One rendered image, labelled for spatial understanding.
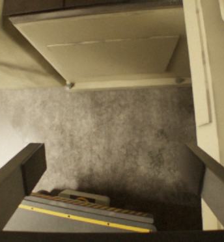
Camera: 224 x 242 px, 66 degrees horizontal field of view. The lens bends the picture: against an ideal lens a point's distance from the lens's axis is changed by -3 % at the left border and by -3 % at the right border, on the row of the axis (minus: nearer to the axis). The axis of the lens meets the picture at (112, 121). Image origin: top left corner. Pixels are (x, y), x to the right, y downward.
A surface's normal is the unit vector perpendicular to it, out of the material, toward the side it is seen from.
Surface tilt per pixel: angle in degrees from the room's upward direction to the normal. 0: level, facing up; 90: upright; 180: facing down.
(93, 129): 0
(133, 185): 0
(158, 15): 90
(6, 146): 0
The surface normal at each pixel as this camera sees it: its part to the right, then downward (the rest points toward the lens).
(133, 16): 0.01, 0.99
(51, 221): -0.11, -0.16
